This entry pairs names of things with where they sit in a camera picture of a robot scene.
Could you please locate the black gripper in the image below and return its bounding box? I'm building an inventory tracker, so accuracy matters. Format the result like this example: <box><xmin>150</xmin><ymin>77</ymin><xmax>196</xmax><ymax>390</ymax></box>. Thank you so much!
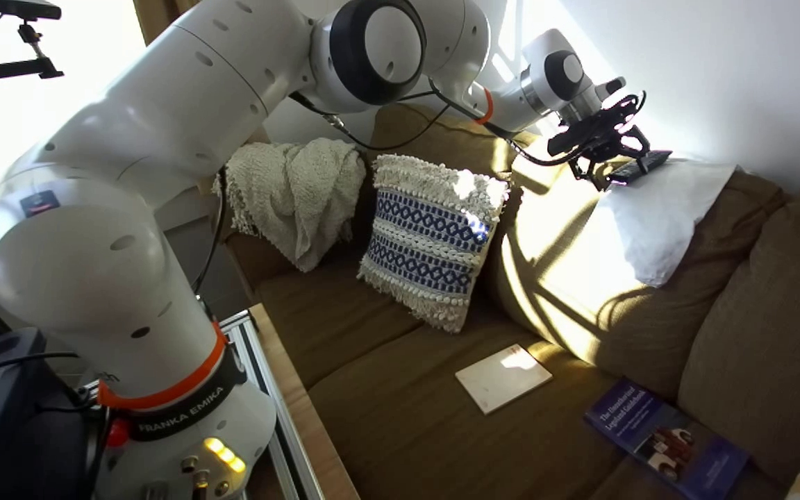
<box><xmin>545</xmin><ymin>108</ymin><xmax>656</xmax><ymax>194</ymax></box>

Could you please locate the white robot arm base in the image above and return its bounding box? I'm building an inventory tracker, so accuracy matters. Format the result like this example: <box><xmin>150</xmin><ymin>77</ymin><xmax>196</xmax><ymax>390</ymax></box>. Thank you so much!
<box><xmin>92</xmin><ymin>369</ymin><xmax>278</xmax><ymax>500</ymax></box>

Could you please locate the white cloth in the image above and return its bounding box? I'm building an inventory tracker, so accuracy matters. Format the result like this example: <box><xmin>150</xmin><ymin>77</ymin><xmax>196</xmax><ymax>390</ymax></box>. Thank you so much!
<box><xmin>602</xmin><ymin>155</ymin><xmax>742</xmax><ymax>293</ymax></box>

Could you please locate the blue white woven pillow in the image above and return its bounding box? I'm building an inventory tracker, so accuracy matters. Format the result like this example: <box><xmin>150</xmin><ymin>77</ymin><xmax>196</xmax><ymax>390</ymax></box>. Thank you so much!
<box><xmin>356</xmin><ymin>154</ymin><xmax>513</xmax><ymax>337</ymax></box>

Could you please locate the white card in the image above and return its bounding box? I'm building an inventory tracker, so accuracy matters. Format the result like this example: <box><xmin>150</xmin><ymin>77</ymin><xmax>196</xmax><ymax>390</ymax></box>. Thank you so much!
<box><xmin>453</xmin><ymin>341</ymin><xmax>554</xmax><ymax>418</ymax></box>

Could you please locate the dark blue booklet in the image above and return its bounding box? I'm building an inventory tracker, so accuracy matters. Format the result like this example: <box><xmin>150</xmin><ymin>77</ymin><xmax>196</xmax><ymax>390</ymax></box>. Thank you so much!
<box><xmin>582</xmin><ymin>375</ymin><xmax>753</xmax><ymax>500</ymax></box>

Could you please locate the brown fabric sofa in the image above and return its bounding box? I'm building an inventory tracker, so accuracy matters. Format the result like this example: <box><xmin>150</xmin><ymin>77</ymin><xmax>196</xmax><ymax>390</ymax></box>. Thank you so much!
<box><xmin>246</xmin><ymin>94</ymin><xmax>800</xmax><ymax>500</ymax></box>

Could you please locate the cream knitted blanket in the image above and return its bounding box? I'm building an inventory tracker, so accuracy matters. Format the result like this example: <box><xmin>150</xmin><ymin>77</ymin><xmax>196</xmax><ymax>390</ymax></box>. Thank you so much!
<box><xmin>218</xmin><ymin>136</ymin><xmax>368</xmax><ymax>276</ymax></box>

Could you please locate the light wooden robot table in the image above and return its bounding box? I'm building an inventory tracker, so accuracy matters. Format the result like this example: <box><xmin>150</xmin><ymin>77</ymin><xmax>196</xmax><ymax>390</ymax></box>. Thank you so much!
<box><xmin>246</xmin><ymin>302</ymin><xmax>361</xmax><ymax>500</ymax></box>

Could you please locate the tan curtain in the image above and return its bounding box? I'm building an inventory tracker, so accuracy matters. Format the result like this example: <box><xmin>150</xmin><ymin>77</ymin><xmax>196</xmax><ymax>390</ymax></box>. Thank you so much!
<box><xmin>129</xmin><ymin>0</ymin><xmax>202</xmax><ymax>47</ymax></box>

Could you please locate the black electronics box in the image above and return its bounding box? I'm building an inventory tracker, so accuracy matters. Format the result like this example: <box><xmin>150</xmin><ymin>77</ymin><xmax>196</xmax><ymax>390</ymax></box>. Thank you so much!
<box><xmin>0</xmin><ymin>329</ymin><xmax>100</xmax><ymax>500</ymax></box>

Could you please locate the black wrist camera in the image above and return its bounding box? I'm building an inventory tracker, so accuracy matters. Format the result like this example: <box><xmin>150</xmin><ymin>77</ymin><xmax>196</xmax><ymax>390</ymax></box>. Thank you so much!
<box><xmin>592</xmin><ymin>76</ymin><xmax>649</xmax><ymax>123</ymax></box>

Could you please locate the aluminium rail frame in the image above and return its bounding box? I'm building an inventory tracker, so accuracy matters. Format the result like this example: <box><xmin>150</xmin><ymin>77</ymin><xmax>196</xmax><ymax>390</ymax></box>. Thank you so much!
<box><xmin>215</xmin><ymin>308</ymin><xmax>321</xmax><ymax>500</ymax></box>

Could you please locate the black camera on stand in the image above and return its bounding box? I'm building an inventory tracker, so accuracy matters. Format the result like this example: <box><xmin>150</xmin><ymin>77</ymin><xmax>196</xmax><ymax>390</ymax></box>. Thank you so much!
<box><xmin>0</xmin><ymin>0</ymin><xmax>67</xmax><ymax>88</ymax></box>

